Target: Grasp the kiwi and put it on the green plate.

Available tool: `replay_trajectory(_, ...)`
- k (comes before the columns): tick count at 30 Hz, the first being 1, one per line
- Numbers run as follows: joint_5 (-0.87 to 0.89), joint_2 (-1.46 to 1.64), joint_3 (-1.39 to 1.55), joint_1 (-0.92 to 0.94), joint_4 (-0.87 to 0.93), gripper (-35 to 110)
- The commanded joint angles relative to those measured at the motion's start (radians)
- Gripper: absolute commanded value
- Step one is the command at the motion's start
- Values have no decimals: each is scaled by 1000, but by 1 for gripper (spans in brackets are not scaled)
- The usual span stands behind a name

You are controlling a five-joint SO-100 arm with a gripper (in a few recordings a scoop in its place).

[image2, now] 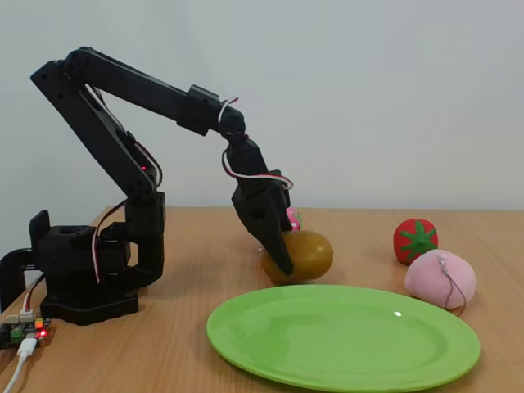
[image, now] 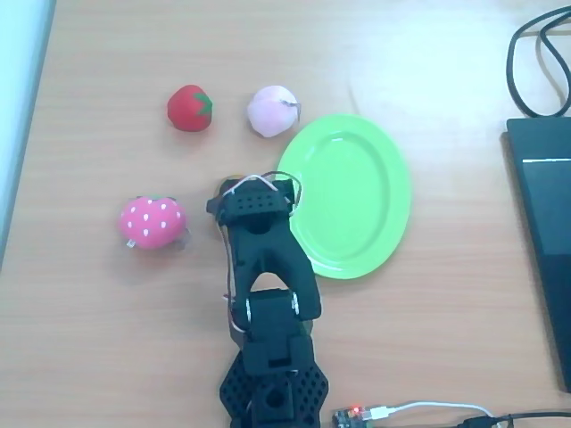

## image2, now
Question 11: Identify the green oval plate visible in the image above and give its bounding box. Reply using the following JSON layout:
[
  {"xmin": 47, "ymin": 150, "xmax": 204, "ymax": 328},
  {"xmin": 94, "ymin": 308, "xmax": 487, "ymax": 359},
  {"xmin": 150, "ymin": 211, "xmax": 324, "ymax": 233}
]
[{"xmin": 206, "ymin": 284, "xmax": 481, "ymax": 393}]

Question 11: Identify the pale pink plush peach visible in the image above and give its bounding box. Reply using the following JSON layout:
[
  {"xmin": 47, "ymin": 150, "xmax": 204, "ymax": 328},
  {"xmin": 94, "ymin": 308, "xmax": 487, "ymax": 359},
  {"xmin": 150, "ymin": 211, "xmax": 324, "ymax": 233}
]
[{"xmin": 404, "ymin": 249, "xmax": 477, "ymax": 311}]

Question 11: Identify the pink plush strawberry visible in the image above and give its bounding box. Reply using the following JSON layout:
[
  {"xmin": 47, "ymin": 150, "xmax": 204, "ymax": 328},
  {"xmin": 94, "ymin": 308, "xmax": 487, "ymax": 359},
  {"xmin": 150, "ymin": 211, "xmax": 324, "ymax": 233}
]
[{"xmin": 285, "ymin": 206, "xmax": 305, "ymax": 233}]

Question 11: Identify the white red gripper servo wire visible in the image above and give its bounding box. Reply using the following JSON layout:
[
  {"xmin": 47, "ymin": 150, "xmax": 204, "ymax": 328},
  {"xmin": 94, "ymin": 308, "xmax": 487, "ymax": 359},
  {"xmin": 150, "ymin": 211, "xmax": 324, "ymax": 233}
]
[{"xmin": 222, "ymin": 146, "xmax": 296, "ymax": 192}]

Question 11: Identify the black table clamp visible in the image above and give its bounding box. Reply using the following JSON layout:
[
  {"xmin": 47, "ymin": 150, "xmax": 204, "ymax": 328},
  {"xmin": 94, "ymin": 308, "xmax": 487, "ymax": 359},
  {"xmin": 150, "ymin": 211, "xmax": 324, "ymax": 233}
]
[{"xmin": 0, "ymin": 209, "xmax": 52, "ymax": 313}]

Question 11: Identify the brown toy kiwi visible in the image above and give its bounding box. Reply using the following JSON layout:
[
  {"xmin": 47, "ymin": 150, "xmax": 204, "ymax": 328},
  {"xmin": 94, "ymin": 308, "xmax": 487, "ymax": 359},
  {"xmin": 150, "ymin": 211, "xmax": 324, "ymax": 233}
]
[{"xmin": 260, "ymin": 230, "xmax": 335, "ymax": 287}]

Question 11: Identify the white USB cable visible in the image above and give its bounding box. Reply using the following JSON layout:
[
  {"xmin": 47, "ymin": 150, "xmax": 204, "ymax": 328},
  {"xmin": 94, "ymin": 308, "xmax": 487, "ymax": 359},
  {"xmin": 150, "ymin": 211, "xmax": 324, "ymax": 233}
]
[{"xmin": 0, "ymin": 337, "xmax": 40, "ymax": 393}]

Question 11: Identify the red toy tomato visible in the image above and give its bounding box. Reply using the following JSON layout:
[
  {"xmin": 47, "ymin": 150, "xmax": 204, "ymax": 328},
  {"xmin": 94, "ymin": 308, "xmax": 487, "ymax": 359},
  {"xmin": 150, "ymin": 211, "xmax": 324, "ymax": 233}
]
[{"xmin": 393, "ymin": 218, "xmax": 440, "ymax": 267}]

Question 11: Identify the motor controller circuit board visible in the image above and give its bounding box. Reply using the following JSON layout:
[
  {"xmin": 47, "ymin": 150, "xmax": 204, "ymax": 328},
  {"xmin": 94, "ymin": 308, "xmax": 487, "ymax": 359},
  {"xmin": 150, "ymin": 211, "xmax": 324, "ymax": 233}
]
[{"xmin": 0, "ymin": 312, "xmax": 53, "ymax": 350}]

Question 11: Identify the white red board wire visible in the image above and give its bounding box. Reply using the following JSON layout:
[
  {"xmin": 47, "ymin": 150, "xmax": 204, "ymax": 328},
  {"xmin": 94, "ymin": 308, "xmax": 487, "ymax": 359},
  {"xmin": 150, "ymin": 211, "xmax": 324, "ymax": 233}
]
[{"xmin": 20, "ymin": 273, "xmax": 47, "ymax": 321}]

